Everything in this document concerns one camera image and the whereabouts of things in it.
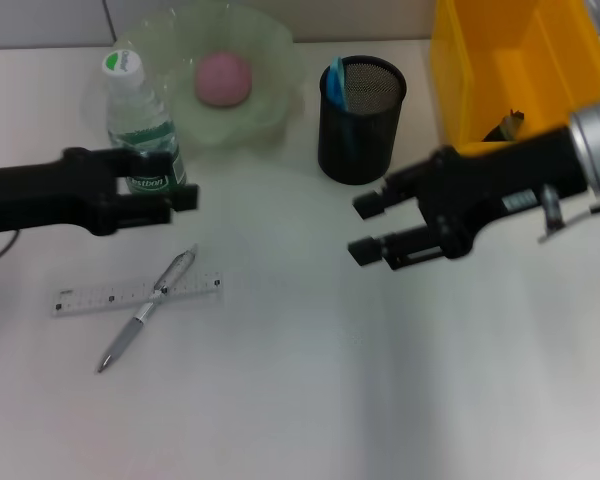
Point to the blue scissors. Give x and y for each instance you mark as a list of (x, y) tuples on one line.
[(337, 80)]

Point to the green plastic wrapper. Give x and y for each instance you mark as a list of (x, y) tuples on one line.
[(507, 127)]

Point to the clear green-label water bottle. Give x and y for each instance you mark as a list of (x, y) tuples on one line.
[(130, 115)]

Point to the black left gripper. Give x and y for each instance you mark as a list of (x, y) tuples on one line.
[(40, 200)]

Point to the black mesh pen cup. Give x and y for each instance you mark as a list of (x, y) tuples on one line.
[(365, 145)]

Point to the pink peach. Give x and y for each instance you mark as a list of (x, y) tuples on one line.
[(224, 80)]

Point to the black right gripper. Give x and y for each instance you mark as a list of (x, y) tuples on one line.
[(490, 185)]

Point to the silver ballpoint pen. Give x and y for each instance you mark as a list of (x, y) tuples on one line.
[(130, 330)]

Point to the clear plastic ruler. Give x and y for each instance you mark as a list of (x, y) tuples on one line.
[(95, 300)]

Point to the translucent green fruit bowl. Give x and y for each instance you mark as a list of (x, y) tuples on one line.
[(275, 65)]

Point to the yellow plastic bin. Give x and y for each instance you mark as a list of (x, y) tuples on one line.
[(530, 75)]

